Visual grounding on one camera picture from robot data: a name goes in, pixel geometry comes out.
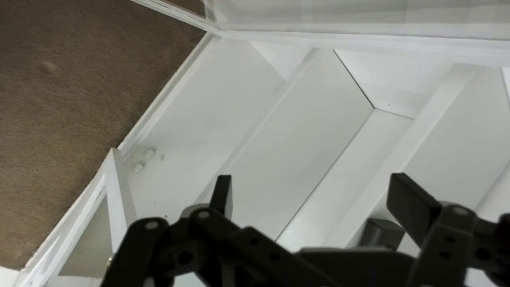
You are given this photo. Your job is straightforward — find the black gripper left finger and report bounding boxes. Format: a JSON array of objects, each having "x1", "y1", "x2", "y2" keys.
[{"x1": 99, "y1": 174, "x2": 342, "y2": 287}]

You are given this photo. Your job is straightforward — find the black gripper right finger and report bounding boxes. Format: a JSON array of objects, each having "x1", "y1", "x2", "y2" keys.
[{"x1": 386, "y1": 174, "x2": 510, "y2": 287}]

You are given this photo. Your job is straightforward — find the black remote control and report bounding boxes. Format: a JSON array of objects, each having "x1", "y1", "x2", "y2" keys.
[{"x1": 359, "y1": 218, "x2": 405, "y2": 250}]

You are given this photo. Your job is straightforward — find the white open cabinet door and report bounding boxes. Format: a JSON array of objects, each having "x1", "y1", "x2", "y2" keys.
[{"x1": 15, "y1": 148, "x2": 133, "y2": 287}]

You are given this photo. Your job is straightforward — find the white cabinet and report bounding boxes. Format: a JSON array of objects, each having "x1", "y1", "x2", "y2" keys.
[{"x1": 15, "y1": 0, "x2": 510, "y2": 287}]

